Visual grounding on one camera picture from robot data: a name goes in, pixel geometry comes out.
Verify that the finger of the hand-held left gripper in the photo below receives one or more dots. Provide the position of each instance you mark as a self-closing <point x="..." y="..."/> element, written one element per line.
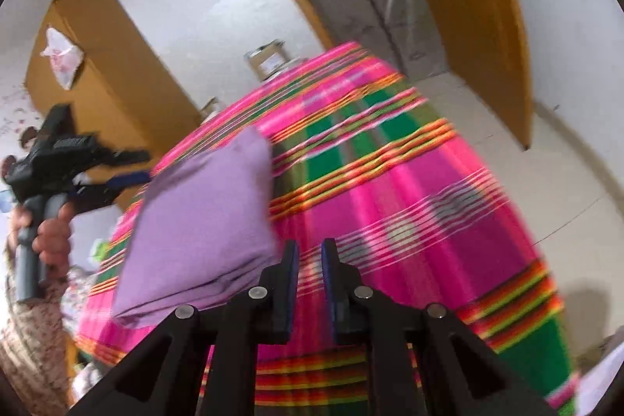
<point x="124" y="156"/>
<point x="119" y="184"/>

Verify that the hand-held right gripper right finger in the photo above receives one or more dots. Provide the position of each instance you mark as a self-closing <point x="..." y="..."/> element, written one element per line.
<point x="329" y="294"/>

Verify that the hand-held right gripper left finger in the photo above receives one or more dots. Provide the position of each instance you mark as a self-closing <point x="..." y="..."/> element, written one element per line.
<point x="292" y="289"/>

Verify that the purple fleece top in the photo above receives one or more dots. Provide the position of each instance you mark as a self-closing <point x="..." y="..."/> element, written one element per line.
<point x="195" y="226"/>

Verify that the person's left forearm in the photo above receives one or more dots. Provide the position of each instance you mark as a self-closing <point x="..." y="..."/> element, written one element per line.
<point x="29" y="348"/>

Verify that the person's left hand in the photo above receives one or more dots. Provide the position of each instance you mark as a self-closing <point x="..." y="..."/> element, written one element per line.
<point x="53" y="240"/>

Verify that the wooden wardrobe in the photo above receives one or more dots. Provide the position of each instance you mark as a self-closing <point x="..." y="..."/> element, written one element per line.
<point x="122" y="104"/>

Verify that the pink plaid bed sheet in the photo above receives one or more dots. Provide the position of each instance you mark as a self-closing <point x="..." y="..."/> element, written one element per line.
<point x="390" y="201"/>

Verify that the white plastic bag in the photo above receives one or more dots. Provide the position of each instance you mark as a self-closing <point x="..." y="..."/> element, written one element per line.
<point x="63" y="55"/>

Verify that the open brown cardboard box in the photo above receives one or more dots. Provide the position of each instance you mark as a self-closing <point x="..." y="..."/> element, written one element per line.
<point x="268" y="61"/>

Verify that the wooden door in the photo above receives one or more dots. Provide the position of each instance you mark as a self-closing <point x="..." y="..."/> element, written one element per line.
<point x="468" y="31"/>

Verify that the cartoon children wall sticker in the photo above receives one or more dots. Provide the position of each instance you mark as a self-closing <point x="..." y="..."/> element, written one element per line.
<point x="14" y="114"/>

